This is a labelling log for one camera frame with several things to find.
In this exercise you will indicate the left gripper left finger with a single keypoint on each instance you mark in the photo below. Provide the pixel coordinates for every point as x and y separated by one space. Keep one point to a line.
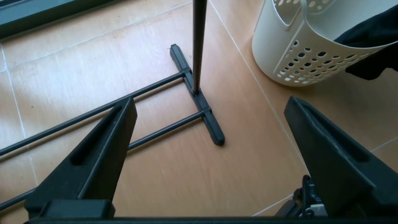
96 165

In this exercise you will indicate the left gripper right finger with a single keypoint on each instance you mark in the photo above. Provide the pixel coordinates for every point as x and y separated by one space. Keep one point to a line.
339 174

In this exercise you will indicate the black garment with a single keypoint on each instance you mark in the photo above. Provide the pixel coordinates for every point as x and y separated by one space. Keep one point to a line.
373 34

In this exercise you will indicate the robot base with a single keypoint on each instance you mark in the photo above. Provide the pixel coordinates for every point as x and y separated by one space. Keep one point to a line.
315 209

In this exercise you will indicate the white laundry basket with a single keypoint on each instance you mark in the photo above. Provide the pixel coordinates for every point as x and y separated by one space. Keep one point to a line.
269 46

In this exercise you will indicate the black clothes rack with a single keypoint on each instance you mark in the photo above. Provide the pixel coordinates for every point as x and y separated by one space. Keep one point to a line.
198 46

